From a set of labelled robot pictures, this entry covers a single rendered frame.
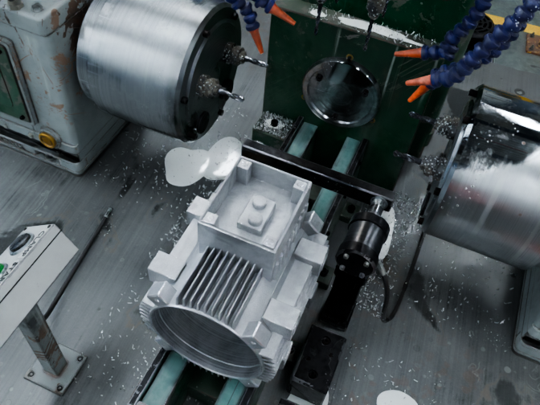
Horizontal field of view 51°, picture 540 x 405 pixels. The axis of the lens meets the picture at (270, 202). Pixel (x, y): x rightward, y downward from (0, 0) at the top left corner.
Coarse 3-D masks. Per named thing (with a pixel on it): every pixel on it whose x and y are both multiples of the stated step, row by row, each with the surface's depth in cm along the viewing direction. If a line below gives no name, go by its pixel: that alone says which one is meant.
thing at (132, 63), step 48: (96, 0) 91; (144, 0) 89; (192, 0) 90; (96, 48) 89; (144, 48) 87; (192, 48) 86; (240, 48) 98; (96, 96) 95; (144, 96) 90; (192, 96) 92
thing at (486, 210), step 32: (480, 96) 81; (512, 96) 82; (448, 128) 91; (480, 128) 78; (512, 128) 78; (416, 160) 86; (448, 160) 82; (480, 160) 77; (512, 160) 76; (448, 192) 79; (480, 192) 78; (512, 192) 77; (448, 224) 83; (480, 224) 80; (512, 224) 78; (512, 256) 83
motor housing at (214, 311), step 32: (192, 224) 75; (192, 256) 71; (224, 256) 67; (288, 256) 72; (192, 288) 65; (224, 288) 64; (256, 288) 67; (288, 288) 70; (160, 320) 74; (192, 320) 78; (224, 320) 64; (256, 320) 66; (192, 352) 76; (224, 352) 77; (256, 352) 65
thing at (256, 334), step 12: (312, 216) 74; (312, 228) 74; (156, 288) 66; (168, 288) 66; (156, 300) 66; (168, 300) 66; (252, 324) 64; (252, 336) 63; (264, 336) 64; (168, 348) 76; (252, 348) 65; (264, 348) 64; (252, 384) 73
